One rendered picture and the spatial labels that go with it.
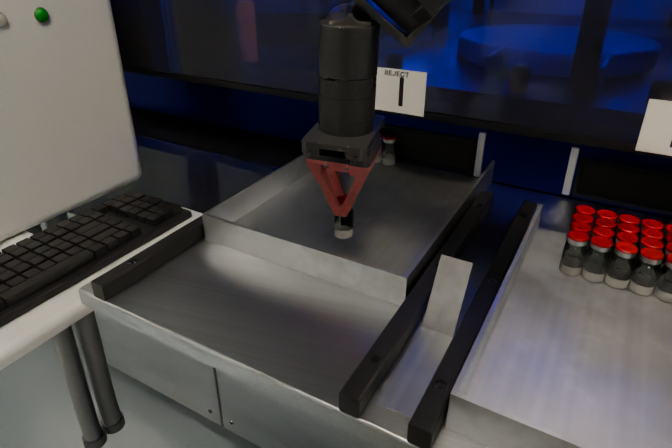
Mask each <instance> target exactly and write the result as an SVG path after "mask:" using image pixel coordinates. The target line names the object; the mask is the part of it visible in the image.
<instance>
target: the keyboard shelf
mask: <svg viewBox="0 0 672 448"><path fill-rule="evenodd" d="M181 208H183V209H186V210H189V211H191V213H192V217H191V218H189V219H187V220H186V221H184V222H182V223H180V224H179V225H177V226H175V227H173V228H172V229H170V230H168V231H166V232H165V233H163V234H161V235H160V236H158V237H156V238H154V239H153V240H151V241H149V242H147V243H146V244H144V245H142V246H140V247H139V248H137V249H135V250H134V251H132V252H130V253H128V254H127V255H125V256H123V257H121V258H120V259H118V260H116V261H114V262H113V263H111V264H109V265H108V266H106V267H104V268H102V269H101V270H99V271H97V272H95V273H94V274H92V275H90V276H88V277H87V278H85V279H83V280H82V281H80V282H78V283H76V284H75V285H73V286H71V287H69V288H68V289H66V290H64V291H63V292H61V293H59V294H57V295H56V296H54V297H52V298H50V299H49V300H47V301H45V302H43V303H42V304H40V305H38V306H37V307H35V308H33V309H31V310H30V311H28V312H26V313H24V314H23V315H21V316H19V317H17V318H16V319H14V320H12V321H11V322H9V323H7V324H5V325H4V326H2V327H0V371H1V370H2V369H4V368H5V367H7V366H8V365H10V364H12V363H13V362H15V361H16V360H18V359H19V358H21V357H22V356H24V355H26V354H27V353H29V352H30V351H32V350H33V349H35V348H36V347H38V346H40V345H41V344H43V343H44V342H46V341H47V340H49V339H50V338H52V337H54V336H55V335H57V334H58V333H60V332H61V331H63V330H64V329H66V328H68V327H69V326H71V325H72V324H74V323H75V322H77V321H78V320H80V319H82V318H83V317H85V316H86V315H88V314H89V313H91V312H92V311H94V310H93V309H91V308H89V307H87V306H85V305H83V304H82V303H81V299H80V295H79V292H78V290H79V288H80V287H82V286H84V285H85V284H87V283H89V282H90V281H92V280H94V279H95V278H97V277H99V276H100V275H102V274H104V273H105V272H107V271H109V270H111V269H112V268H114V267H116V266H117V265H119V264H121V263H122V262H124V261H126V260H127V259H129V258H131V257H132V256H134V255H136V254H137V253H139V252H141V251H142V250H144V249H146V248H148V247H149V246H151V245H153V244H154V243H156V242H158V241H159V240H161V239H163V238H164V237H166V236H168V235H169V234H171V233H173V232H174V231H176V230H178V229H179V228H181V227H183V226H185V225H186V224H188V223H190V222H191V221H193V220H195V219H196V218H198V217H200V216H201V215H202V214H203V213H200V212H197V211H194V210H190V209H187V208H184V207H181ZM32 235H34V234H32V233H30V232H27V231H23V232H20V233H18V234H16V235H14V236H12V237H9V238H7V239H5V240H3V241H0V252H2V249H4V248H6V247H8V246H10V245H12V244H14V245H16V243H17V242H19V241H21V240H23V239H25V238H30V236H32Z"/></svg>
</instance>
